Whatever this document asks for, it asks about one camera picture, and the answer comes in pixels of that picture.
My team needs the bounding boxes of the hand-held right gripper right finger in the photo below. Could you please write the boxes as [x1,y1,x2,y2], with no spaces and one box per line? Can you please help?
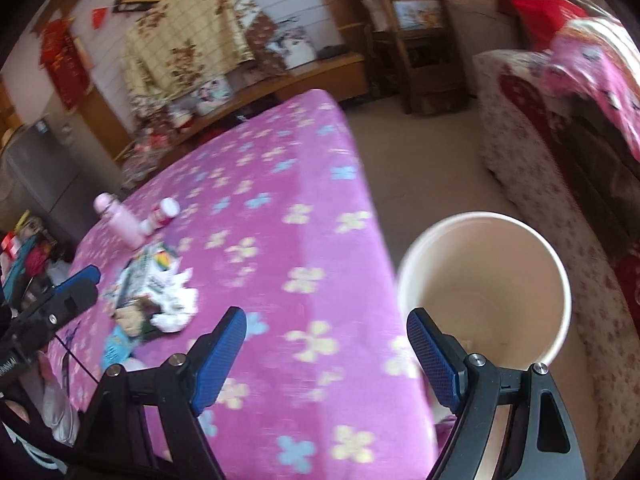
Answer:
[406,307,588,480]

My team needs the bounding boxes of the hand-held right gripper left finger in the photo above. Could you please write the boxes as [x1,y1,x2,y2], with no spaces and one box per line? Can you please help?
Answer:
[65,306,248,480]

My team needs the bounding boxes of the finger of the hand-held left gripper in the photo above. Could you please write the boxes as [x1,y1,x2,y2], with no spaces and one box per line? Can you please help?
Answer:
[17,278,99,341]
[51,265,102,295]

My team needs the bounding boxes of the brown wrapper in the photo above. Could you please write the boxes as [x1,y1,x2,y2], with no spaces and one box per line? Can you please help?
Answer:
[114,297,156,336]

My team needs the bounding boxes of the white tissue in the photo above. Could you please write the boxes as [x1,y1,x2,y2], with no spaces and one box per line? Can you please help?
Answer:
[150,267,199,333]

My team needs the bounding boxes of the white round bucket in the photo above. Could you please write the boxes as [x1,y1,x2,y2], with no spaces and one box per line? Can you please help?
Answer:
[397,211,572,480]

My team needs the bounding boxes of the pile of household clutter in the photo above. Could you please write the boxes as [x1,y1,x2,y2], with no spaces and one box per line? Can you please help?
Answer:
[0,212,76,291]

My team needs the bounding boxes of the white bottle with pink label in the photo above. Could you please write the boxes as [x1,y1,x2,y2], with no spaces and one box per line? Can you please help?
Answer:
[140,197,181,235]

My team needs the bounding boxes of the grey refrigerator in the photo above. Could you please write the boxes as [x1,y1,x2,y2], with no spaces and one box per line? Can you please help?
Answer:
[2,115,88,241]

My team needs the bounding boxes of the pink floral blanket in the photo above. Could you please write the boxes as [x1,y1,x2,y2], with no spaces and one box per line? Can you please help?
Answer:
[37,89,461,480]

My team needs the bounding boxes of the red hanging decoration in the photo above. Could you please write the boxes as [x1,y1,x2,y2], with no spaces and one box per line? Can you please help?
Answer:
[40,17,96,111]

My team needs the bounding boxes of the floral covered sofa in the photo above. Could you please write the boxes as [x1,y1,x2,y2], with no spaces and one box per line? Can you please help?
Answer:
[472,50,640,480]

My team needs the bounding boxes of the framed couple photo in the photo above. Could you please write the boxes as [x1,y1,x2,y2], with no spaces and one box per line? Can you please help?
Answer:
[197,75,233,116]

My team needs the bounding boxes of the yellow floral cloth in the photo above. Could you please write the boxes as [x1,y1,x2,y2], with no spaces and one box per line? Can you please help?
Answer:
[122,0,256,111]

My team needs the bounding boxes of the brown floral cloth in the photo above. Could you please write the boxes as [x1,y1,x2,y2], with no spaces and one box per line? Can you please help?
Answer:
[245,12,291,76]

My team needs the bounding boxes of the wooden shelf rack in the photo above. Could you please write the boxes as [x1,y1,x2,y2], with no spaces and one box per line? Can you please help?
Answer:
[350,0,471,113]

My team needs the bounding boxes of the long wooden cabinet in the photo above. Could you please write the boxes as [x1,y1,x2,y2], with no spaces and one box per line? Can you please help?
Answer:
[115,52,366,161]

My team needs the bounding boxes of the large framed photo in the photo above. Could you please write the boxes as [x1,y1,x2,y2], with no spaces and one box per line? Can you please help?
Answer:
[270,27,316,68]

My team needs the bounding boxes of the pink printed sofa blanket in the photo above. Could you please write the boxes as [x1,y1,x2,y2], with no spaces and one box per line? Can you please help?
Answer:
[547,17,640,156]

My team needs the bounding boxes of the red cushion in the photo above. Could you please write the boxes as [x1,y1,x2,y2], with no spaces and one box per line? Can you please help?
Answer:
[510,0,586,52]

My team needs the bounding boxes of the black cable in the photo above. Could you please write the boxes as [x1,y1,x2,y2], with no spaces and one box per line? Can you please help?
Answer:
[57,332,101,386]

